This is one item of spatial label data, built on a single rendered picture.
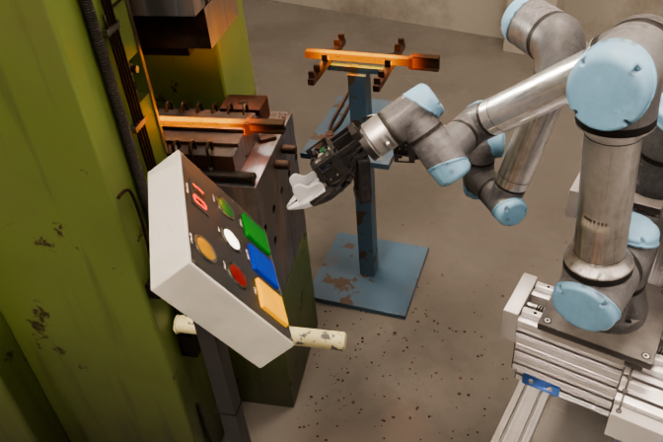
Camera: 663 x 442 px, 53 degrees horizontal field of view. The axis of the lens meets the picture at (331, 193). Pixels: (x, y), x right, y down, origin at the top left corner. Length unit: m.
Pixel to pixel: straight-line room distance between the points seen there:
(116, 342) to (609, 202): 1.23
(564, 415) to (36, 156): 1.54
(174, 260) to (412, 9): 3.95
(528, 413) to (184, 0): 1.42
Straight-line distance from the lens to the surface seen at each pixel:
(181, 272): 1.05
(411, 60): 2.08
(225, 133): 1.75
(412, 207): 3.03
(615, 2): 4.37
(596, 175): 1.11
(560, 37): 1.47
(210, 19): 1.53
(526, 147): 1.53
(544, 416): 2.06
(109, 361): 1.88
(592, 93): 1.02
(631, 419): 1.46
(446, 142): 1.27
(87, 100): 1.35
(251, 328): 1.15
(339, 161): 1.26
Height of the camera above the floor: 1.87
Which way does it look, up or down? 37 degrees down
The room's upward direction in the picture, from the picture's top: 5 degrees counter-clockwise
